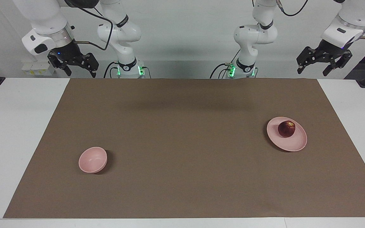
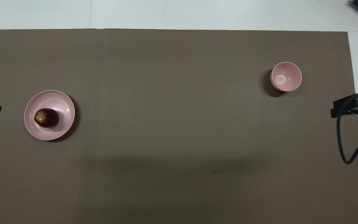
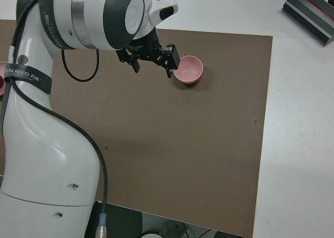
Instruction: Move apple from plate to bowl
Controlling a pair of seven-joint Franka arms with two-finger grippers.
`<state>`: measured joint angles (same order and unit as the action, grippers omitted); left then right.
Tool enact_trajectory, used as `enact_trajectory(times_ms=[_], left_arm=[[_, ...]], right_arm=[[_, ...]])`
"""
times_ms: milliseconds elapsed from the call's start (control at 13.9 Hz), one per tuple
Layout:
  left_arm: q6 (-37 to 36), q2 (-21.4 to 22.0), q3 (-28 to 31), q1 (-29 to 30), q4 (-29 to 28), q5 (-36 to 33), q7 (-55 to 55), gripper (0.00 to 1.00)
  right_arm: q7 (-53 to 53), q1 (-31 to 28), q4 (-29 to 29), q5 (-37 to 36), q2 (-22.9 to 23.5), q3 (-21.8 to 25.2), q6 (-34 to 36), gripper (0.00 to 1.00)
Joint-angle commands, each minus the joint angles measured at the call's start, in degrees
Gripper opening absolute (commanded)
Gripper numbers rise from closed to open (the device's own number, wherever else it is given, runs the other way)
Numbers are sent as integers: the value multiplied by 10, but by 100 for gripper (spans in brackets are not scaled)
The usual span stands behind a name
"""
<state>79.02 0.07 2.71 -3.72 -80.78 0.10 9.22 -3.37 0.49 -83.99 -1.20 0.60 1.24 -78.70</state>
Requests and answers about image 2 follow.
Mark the pink round plate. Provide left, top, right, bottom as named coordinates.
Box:
left=24, top=90, right=76, bottom=141

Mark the brown cardboard table mat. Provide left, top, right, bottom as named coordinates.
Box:
left=0, top=29, right=358, bottom=224

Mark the dark red apple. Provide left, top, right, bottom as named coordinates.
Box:
left=34, top=108, right=60, bottom=128

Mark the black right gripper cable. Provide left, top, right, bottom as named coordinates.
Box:
left=337, top=89, right=358, bottom=165

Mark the pink bowl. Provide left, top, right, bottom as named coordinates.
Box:
left=270, top=62, right=302, bottom=92

